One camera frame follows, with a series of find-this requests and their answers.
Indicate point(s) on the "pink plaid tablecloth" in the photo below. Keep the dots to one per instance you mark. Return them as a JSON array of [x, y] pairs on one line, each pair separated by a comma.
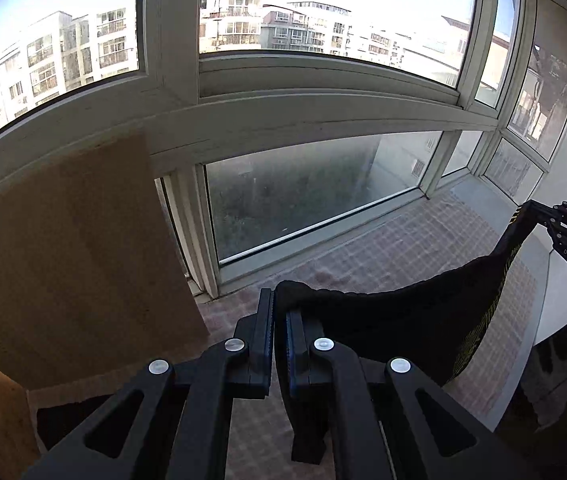
[[425, 240]]

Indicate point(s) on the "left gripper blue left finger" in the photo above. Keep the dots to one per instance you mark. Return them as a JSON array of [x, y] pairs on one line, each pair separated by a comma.
[[171, 421]]

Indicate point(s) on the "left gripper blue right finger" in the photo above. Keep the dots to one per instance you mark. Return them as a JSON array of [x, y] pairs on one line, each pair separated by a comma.
[[380, 420]]

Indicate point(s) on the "black shorts with yellow stripes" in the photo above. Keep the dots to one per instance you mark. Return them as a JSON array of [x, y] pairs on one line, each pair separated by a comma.
[[436, 324]]

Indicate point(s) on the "folded navy blue garment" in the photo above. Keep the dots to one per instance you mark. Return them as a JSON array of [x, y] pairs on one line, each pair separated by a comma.
[[56, 422]]

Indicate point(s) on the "black jacket with zippers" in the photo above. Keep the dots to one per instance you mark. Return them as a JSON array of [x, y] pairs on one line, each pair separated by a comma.
[[534, 425]]

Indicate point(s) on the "light wooden board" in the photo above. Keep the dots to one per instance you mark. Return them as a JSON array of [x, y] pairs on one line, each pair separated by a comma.
[[89, 276]]

